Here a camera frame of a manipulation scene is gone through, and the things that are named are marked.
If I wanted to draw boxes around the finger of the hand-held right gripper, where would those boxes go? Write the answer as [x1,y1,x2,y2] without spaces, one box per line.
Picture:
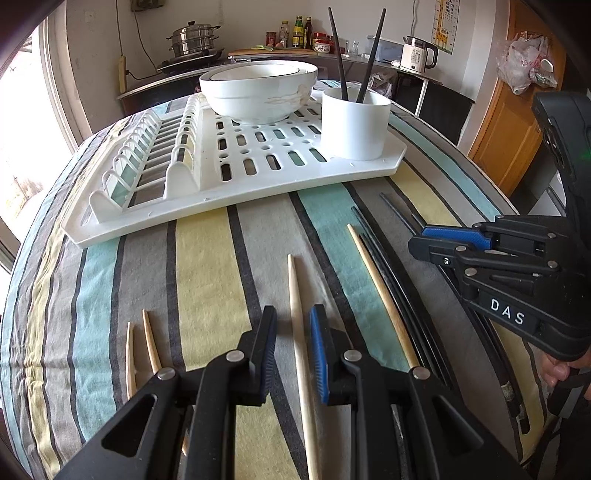
[421,215,565,258]
[408,234,561,297]

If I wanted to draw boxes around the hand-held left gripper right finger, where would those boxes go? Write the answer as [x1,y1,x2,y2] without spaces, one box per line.
[308,304,532,480]

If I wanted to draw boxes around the person's right hand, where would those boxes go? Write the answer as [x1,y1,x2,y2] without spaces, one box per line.
[539,348,591,389]

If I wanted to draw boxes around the white utensil cup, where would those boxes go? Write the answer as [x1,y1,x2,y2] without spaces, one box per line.
[321,88,392,161]

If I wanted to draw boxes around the large white bowl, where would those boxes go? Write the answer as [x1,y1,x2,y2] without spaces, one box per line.
[199,60,319,126]

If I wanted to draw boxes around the white plastic dish rack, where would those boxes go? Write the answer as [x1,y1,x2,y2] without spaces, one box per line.
[61,90,408,250]

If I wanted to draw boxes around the wooden door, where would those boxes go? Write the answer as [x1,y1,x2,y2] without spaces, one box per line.
[468,20,567,198]

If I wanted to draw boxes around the black induction stove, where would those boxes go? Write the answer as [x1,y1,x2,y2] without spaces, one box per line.
[156,48,228,75]

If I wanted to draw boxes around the window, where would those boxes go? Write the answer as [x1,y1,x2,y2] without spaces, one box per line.
[0,22,80,274]

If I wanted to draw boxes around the wooden chopstick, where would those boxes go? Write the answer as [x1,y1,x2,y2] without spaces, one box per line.
[287,253,322,480]
[346,223,419,373]
[125,321,138,403]
[141,309,163,376]

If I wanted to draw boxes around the hanging plastic bags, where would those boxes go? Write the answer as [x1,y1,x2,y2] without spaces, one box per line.
[496,31,560,96]

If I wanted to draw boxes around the giraffe wall poster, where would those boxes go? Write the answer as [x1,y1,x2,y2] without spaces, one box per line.
[431,0,456,55]

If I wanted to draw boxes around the black cabinet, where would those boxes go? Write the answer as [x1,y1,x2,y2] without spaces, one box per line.
[392,73,474,145]

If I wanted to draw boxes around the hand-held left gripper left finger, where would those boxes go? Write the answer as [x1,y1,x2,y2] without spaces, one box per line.
[54,305,296,480]

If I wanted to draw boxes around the white electric kettle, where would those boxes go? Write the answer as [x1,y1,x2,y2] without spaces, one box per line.
[399,36,439,74]

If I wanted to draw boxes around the clear storage box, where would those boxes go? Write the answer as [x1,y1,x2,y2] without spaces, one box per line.
[366,35,407,64]

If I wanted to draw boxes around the steel steamer pot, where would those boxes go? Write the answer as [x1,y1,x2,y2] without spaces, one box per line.
[167,20,223,59]

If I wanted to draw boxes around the metal kitchen shelf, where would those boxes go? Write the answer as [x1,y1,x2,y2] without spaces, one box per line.
[115,55,444,118]

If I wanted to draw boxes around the wooden cutting board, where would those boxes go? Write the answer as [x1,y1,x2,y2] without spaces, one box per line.
[228,45,320,59]

